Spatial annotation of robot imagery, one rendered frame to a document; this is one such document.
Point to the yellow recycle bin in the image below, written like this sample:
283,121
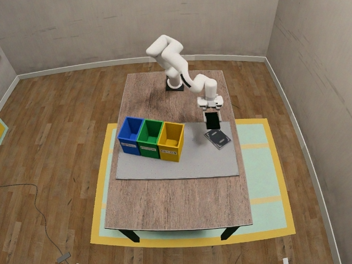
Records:
171,141

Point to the blue open-top bin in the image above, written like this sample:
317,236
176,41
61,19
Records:
128,135

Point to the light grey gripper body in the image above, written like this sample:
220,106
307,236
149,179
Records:
202,102

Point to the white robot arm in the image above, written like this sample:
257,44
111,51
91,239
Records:
165,50

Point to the green bin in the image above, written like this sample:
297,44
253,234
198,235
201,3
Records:
148,138

